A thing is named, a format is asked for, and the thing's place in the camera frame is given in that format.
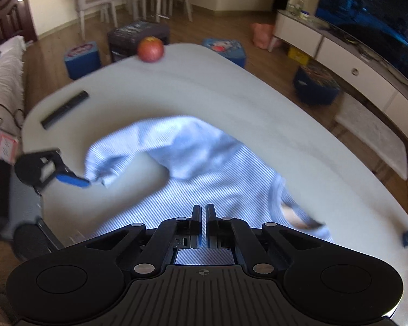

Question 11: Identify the red apple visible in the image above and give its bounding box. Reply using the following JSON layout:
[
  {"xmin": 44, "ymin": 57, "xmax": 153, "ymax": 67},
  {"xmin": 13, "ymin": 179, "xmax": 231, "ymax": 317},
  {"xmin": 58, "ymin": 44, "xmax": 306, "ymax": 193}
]
[{"xmin": 137, "ymin": 36, "xmax": 165, "ymax": 63}]

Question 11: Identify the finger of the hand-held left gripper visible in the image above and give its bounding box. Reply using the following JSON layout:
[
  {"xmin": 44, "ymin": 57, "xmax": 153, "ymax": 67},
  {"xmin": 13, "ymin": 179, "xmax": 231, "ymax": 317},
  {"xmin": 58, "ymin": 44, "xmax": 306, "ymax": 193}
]
[
  {"xmin": 34, "ymin": 148, "xmax": 91, "ymax": 195},
  {"xmin": 36, "ymin": 217, "xmax": 66, "ymax": 250}
]

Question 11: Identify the dark printed storage stool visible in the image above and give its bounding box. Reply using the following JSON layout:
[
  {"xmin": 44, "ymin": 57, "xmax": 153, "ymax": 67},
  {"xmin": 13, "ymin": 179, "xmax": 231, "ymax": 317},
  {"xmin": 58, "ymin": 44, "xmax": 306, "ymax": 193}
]
[{"xmin": 108, "ymin": 20, "xmax": 171, "ymax": 63}]

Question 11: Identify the white television cabinet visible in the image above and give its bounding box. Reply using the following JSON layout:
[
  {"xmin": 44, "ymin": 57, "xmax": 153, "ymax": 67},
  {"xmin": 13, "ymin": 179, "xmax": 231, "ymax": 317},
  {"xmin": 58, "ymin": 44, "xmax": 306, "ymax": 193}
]
[{"xmin": 272, "ymin": 10, "xmax": 408, "ymax": 150}]

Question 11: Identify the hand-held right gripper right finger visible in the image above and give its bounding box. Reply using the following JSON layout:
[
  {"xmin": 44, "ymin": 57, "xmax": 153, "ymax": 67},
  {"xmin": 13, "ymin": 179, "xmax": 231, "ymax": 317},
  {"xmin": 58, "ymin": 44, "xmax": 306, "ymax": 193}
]
[{"xmin": 206, "ymin": 204, "xmax": 325, "ymax": 275}]

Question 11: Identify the pink bag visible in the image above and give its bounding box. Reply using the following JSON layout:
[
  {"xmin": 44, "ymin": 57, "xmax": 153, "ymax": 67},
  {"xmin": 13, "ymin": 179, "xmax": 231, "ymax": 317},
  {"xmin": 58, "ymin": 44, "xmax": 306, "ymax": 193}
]
[{"xmin": 252, "ymin": 23, "xmax": 276, "ymax": 50}]

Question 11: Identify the blue striped shirt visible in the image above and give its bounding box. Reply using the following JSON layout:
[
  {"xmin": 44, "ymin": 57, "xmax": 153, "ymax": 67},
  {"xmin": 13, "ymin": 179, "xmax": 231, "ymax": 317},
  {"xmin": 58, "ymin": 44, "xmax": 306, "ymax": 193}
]
[{"xmin": 85, "ymin": 115, "xmax": 334, "ymax": 265}]

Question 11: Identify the flat screen television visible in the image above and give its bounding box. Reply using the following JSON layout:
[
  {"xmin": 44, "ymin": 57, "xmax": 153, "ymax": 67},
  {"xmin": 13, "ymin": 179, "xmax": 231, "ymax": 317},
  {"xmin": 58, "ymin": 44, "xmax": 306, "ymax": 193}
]
[{"xmin": 314, "ymin": 0, "xmax": 408, "ymax": 94}]

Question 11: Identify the yellow box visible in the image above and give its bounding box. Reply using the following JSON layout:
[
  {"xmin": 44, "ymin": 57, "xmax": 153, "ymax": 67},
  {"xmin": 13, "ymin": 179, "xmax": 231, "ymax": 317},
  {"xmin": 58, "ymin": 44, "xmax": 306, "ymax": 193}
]
[{"xmin": 287, "ymin": 47, "xmax": 311, "ymax": 66}]

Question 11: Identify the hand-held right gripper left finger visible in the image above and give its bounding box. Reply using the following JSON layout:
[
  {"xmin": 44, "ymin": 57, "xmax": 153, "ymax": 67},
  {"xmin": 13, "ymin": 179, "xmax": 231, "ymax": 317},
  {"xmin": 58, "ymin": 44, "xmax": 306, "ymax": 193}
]
[{"xmin": 85, "ymin": 204, "xmax": 203, "ymax": 276}]

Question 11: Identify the grey cushioned bench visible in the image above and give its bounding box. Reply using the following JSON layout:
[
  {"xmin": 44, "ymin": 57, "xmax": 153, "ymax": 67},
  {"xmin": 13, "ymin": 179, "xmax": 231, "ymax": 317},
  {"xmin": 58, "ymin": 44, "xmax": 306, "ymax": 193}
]
[{"xmin": 335, "ymin": 93, "xmax": 408, "ymax": 180}]

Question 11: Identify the black remote control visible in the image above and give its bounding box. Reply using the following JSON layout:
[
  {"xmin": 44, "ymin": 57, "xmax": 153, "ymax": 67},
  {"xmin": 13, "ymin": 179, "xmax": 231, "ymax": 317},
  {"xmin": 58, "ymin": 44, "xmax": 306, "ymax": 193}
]
[{"xmin": 41, "ymin": 90, "xmax": 90, "ymax": 130}]

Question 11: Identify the blue cartoon print stool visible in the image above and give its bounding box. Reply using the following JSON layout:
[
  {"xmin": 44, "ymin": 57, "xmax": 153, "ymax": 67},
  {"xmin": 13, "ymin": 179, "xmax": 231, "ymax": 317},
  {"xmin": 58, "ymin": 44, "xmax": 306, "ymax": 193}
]
[
  {"xmin": 202, "ymin": 38, "xmax": 247, "ymax": 68},
  {"xmin": 64, "ymin": 41, "xmax": 102, "ymax": 80}
]

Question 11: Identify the sofa with waffle cover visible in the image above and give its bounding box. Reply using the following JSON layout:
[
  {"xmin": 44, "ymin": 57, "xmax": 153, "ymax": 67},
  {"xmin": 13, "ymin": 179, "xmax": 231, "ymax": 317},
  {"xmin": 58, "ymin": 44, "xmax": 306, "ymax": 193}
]
[{"xmin": 0, "ymin": 36, "xmax": 26, "ymax": 143}]

